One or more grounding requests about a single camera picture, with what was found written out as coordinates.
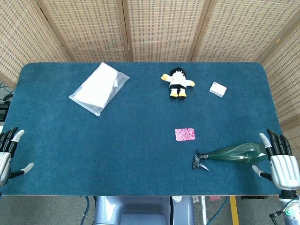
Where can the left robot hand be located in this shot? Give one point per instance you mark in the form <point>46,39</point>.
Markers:
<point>4,161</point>

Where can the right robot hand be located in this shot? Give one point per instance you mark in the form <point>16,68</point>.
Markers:
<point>283,171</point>

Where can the pink patterned card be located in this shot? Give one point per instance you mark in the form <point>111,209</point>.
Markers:
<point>185,134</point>

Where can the black floor bar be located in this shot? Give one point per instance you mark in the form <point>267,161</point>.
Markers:
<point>253,197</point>

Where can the black electronic equipment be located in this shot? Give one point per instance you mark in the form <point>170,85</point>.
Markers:
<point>2,112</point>

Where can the green spray bottle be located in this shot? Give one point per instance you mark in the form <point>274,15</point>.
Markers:
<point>234,152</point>

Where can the pink patterned floor item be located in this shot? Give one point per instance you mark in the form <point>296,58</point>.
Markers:
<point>214,198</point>

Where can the white stand pole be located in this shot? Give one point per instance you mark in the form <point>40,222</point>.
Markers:
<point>203,208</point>

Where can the woven bamboo screen panel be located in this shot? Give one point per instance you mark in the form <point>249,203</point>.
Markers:
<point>286,82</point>
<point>246,30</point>
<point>89,30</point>
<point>164,30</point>
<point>23,42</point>

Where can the small white box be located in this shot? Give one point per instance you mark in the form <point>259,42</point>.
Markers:
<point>218,89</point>

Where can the blue felt table mat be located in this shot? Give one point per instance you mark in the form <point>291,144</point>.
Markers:
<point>117,145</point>

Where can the white plastic zip bag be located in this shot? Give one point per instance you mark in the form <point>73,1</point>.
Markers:
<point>98,89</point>

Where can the penguin plush toy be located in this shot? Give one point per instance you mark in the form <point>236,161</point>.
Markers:
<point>178,82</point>

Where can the grey-blue robot torso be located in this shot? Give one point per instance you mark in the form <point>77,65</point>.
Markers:
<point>140,211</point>

